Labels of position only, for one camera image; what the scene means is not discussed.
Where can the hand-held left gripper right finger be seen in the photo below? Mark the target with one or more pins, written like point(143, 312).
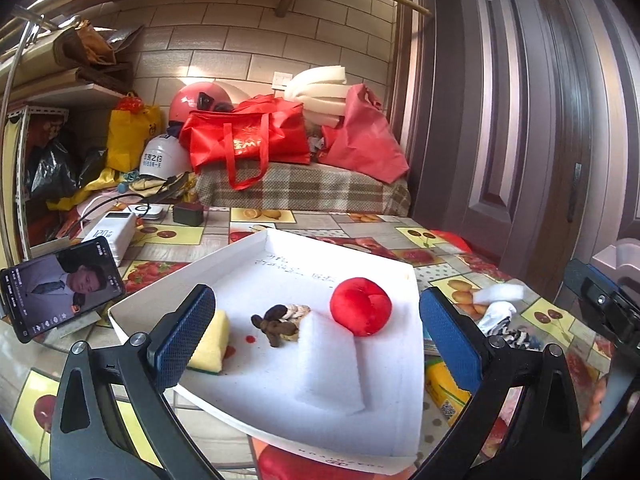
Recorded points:
point(450, 345)

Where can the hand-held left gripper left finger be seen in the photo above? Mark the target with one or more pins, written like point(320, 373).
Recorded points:
point(185, 340)

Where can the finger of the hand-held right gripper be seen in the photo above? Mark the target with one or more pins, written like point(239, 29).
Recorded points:
point(580, 276)

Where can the yellow sponge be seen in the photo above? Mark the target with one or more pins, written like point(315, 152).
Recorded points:
point(212, 345)

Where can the white cloth doll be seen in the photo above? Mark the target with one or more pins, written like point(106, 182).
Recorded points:
point(492, 315)

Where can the white tissue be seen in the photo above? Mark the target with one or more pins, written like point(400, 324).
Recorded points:
point(500, 292)

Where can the red plush apple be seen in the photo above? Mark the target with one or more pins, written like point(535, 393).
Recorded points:
point(357, 305)

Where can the large white foam block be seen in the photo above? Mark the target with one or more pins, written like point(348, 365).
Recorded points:
point(330, 365)

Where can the white cardboard box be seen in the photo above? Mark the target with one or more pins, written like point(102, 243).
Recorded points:
point(300, 270)

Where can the person's right hand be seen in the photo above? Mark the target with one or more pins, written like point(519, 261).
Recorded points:
point(595, 405)

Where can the pale pink plastic object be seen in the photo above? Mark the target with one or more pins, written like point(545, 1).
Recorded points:
point(622, 255)

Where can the flat red plastic bag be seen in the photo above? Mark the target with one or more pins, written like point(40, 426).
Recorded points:
point(450, 240)

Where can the black power adapter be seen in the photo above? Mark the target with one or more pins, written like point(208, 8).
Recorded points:
point(189, 214)

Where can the white power bank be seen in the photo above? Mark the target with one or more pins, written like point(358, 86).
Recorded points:
point(107, 237)

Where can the white round device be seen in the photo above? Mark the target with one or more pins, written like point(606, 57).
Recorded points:
point(142, 211)

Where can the smartphone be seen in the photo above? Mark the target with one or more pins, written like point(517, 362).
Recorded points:
point(60, 285)

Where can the brown panelled door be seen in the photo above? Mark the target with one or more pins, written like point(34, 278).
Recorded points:
point(525, 110)

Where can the fruit print tablecloth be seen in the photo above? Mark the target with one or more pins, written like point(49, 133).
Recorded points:
point(320, 225)

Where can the yellow cloth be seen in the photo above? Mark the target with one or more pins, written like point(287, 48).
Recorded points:
point(107, 180)

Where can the white helmet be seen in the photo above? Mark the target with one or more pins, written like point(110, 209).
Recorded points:
point(165, 157)

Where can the plaid cloth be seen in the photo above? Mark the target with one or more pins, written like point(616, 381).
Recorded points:
point(300, 185)

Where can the red tote bag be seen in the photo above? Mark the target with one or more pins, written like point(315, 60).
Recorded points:
point(240, 140)

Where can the yellow bag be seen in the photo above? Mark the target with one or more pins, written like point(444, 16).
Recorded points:
point(127, 135)

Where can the black plastic bag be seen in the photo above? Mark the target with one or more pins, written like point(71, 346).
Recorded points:
point(55, 165)

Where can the red nonwoven bag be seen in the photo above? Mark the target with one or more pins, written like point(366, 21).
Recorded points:
point(360, 135)

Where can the red helmet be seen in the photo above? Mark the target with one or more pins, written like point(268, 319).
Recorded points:
point(187, 105)

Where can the cream helmet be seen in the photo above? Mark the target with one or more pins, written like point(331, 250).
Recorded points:
point(235, 91)

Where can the metal rack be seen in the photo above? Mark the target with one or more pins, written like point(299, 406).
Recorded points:
point(30, 109)

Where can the rolled white foam sheets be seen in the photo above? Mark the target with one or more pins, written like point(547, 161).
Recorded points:
point(315, 90)

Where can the brown cardboard pile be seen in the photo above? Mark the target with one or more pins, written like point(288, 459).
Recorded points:
point(85, 50)

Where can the white wall socket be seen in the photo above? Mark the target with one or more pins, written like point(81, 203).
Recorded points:
point(282, 79)

